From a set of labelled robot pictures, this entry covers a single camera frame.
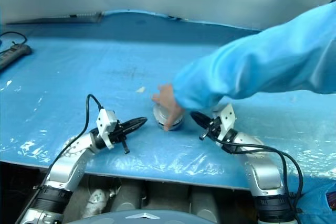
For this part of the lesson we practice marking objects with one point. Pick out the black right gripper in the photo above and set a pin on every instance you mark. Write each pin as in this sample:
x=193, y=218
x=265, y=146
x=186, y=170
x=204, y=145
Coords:
x=215, y=128

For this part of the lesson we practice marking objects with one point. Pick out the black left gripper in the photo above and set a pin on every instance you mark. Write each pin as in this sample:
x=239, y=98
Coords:
x=118, y=133

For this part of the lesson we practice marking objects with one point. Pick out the blue-sleeved person forearm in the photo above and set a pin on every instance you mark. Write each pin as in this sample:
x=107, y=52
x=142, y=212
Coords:
x=262, y=58

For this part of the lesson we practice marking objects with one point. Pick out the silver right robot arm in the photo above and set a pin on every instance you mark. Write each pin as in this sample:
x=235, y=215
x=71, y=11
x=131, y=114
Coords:
x=265, y=174

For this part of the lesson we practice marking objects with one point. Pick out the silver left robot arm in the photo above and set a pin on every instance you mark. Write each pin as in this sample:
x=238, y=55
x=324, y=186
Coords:
x=68, y=166

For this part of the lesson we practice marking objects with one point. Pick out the person's bare hand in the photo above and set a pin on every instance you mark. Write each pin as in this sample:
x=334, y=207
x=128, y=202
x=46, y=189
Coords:
x=169, y=100

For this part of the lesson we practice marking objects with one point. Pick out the small white plastic scrap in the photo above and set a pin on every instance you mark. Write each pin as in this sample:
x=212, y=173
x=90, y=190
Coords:
x=140, y=89

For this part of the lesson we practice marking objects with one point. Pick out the dark grey rounded housing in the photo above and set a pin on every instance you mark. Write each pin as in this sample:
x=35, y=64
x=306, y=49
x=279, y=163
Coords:
x=203, y=203
x=128, y=195

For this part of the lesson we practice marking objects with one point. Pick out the white wrapped bundle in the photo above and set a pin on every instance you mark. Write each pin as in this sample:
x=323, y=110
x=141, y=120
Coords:
x=95, y=200

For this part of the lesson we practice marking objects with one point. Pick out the blue plastic table sheet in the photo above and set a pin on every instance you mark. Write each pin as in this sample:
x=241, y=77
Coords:
x=78, y=64

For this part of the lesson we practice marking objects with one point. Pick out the grey robot torso with chevron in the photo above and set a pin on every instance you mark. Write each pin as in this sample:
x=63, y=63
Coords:
x=118, y=218

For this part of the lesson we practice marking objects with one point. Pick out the dark grey power strip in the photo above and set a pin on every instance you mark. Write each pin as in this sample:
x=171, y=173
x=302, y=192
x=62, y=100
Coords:
x=15, y=52

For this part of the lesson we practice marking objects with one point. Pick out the blue cloth with dark patch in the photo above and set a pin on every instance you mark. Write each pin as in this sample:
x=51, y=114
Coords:
x=320, y=205

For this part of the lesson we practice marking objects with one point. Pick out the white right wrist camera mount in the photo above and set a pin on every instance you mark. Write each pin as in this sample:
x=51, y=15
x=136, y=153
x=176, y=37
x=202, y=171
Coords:
x=227, y=116

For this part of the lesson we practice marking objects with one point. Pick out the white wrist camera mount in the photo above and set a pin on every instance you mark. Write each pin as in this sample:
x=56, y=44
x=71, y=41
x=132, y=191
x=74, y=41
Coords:
x=105, y=121
x=227, y=116

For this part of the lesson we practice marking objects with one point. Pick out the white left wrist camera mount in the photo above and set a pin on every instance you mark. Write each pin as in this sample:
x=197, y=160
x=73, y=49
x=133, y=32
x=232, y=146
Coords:
x=105, y=121

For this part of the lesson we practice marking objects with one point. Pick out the small dark bracket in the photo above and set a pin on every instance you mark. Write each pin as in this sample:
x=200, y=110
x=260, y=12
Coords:
x=174, y=18

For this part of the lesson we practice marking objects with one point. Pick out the long grey metal rail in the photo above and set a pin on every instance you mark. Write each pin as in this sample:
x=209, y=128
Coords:
x=52, y=20

